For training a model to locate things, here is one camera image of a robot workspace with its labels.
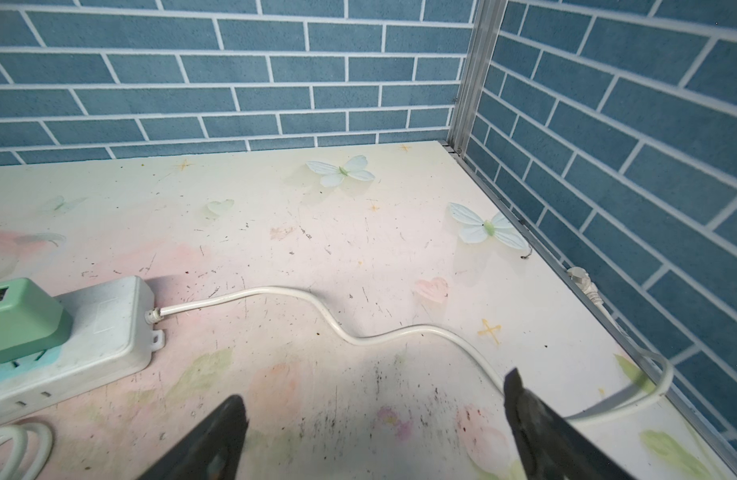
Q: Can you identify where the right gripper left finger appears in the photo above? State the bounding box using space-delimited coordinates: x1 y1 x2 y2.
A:
140 395 248 480

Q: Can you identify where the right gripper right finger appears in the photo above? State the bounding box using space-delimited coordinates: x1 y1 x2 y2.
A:
504 369 632 479

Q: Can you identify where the green plug adapter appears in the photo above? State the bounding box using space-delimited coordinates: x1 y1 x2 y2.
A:
0 278 74 364

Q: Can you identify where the white long power strip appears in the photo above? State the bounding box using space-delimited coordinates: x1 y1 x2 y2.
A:
0 276 166 426

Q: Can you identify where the white power strip cable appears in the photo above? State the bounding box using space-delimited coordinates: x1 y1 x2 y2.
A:
144 266 676 428

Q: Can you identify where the white bundled cable with plug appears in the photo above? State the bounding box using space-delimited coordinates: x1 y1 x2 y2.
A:
0 421 54 480

